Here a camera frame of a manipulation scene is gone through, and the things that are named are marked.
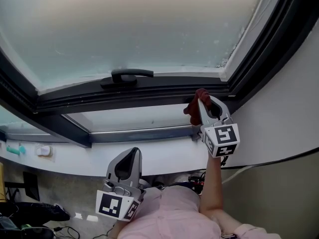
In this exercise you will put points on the dark red cloth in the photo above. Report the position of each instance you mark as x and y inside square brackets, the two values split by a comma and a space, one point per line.
[193, 108]

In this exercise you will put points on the person's right forearm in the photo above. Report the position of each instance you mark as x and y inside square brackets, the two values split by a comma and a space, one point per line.
[210, 190]

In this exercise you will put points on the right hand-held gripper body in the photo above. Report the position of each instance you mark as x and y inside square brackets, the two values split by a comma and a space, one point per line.
[224, 138]

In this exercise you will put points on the frosted hinged window sash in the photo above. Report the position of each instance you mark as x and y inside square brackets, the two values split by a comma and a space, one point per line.
[124, 29]

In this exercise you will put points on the bagged white slipper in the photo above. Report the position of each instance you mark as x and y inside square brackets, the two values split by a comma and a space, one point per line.
[45, 150]

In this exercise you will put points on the person's pink shirt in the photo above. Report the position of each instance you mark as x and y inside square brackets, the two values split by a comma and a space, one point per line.
[169, 213]

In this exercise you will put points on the person's left forearm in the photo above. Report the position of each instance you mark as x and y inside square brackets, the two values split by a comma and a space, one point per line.
[117, 230]

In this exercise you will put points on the person's dark shoe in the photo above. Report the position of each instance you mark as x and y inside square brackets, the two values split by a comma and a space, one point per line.
[158, 180]

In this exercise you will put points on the small black box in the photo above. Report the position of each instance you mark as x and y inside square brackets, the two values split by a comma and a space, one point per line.
[195, 177]

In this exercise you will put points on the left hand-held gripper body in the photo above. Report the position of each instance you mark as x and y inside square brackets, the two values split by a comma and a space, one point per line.
[109, 204]

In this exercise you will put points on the dark fixed window frame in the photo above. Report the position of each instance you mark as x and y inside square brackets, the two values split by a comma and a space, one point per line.
[69, 131]

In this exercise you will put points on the teal tube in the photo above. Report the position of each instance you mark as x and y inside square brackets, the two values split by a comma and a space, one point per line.
[13, 150]

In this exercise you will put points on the white window sill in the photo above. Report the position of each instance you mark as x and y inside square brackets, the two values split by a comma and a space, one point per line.
[162, 155]

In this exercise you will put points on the small low glass pane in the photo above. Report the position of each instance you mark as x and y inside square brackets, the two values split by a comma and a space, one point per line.
[129, 118]

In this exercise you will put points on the small teal cap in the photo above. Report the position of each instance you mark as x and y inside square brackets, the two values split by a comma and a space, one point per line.
[22, 150]

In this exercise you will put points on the black office chair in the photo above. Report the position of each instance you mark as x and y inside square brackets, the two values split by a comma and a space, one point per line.
[37, 233]

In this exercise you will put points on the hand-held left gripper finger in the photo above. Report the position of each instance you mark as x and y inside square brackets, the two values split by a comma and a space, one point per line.
[110, 174]
[136, 170]

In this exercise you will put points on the black bag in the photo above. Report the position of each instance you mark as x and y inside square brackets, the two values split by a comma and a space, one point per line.
[37, 211]

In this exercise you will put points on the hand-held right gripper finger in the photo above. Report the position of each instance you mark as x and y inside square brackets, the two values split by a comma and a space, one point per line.
[205, 116]
[224, 108]

